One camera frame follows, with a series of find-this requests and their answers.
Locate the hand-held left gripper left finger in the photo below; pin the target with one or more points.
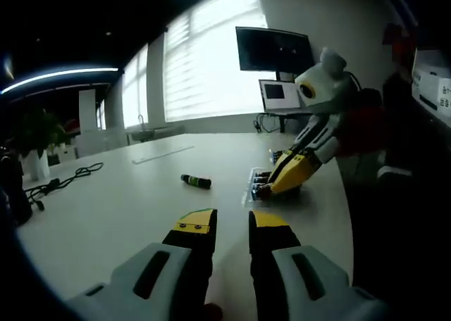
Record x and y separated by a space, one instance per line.
194 226

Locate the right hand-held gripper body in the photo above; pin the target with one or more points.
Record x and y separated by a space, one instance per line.
327 88

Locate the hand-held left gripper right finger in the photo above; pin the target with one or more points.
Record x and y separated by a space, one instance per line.
269 220

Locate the row of medicine bottles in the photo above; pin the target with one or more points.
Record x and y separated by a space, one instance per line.
262 190

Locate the clear plastic box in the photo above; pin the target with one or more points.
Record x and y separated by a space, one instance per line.
246 194

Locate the brown glass medicine bottle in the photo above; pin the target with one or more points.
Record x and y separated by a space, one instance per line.
197 182

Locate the person's right hand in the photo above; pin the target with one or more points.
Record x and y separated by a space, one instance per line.
364 131

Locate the black monitor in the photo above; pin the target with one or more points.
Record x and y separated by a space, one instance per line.
275 48

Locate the white cardboard carton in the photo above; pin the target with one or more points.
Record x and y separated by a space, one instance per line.
431 85

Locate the white window blinds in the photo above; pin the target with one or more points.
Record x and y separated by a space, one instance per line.
211 60

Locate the white cabinets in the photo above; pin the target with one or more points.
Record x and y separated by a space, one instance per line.
98 143

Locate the green plant in white pot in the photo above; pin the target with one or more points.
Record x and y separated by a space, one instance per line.
35 166

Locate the black round device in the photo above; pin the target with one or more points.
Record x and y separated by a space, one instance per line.
17 194

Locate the ceiling light strip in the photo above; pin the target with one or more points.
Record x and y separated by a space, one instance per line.
105 69

